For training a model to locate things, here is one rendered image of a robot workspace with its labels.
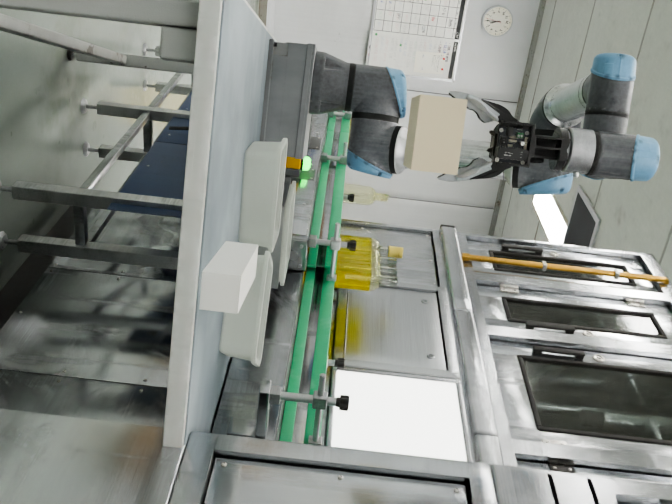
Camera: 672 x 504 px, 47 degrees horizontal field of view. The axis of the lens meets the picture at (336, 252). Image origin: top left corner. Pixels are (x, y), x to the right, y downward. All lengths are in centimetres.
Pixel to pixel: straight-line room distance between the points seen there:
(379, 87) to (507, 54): 626
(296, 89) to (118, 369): 83
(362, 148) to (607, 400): 96
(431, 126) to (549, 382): 115
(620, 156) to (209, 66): 67
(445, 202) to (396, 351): 650
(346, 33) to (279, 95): 614
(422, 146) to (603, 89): 37
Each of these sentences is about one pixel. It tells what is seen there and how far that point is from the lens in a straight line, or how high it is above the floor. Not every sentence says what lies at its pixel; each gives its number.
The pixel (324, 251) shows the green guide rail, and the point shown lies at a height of 93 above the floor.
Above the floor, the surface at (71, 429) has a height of 57.
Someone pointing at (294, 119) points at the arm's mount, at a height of 83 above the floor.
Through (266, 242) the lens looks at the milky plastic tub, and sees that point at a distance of 162.
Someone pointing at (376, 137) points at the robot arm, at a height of 102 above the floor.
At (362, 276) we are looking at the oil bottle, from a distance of 217.
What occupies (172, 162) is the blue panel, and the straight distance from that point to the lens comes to 250.
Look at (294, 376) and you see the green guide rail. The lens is 173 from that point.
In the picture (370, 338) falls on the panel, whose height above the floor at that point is 108.
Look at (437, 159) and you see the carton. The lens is 127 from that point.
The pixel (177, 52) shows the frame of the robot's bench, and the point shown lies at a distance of 123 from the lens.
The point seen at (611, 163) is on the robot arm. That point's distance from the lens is 135.
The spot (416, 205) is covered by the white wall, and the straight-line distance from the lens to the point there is 858.
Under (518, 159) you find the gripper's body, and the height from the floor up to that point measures 123.
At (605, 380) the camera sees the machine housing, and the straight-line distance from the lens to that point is 233.
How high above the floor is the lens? 94
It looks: 1 degrees up
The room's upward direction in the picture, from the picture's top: 96 degrees clockwise
